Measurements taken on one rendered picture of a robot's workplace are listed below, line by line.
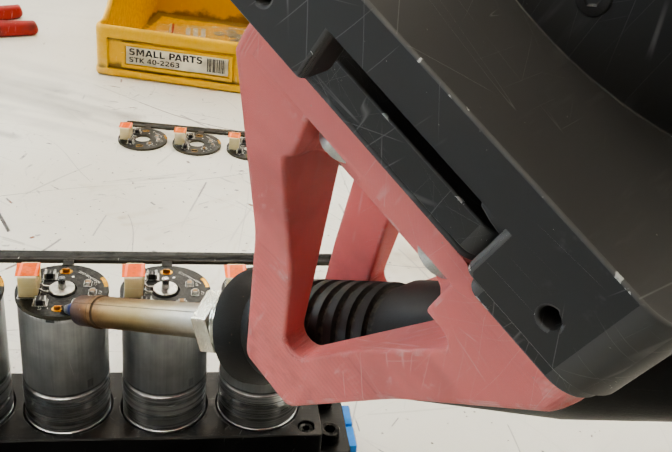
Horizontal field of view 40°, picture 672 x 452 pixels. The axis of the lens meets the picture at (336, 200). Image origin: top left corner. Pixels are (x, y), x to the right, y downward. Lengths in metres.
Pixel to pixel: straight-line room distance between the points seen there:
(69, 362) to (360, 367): 0.13
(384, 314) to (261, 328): 0.02
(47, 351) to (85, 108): 0.28
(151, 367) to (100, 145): 0.24
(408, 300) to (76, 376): 0.13
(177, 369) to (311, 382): 0.10
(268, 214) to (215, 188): 0.30
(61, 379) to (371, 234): 0.12
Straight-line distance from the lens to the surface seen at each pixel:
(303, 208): 0.15
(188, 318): 0.21
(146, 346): 0.26
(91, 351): 0.27
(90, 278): 0.27
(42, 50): 0.61
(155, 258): 0.28
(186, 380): 0.27
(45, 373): 0.27
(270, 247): 0.16
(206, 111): 0.53
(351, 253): 0.19
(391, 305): 0.17
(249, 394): 0.28
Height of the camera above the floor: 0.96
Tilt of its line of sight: 29 degrees down
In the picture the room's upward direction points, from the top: 6 degrees clockwise
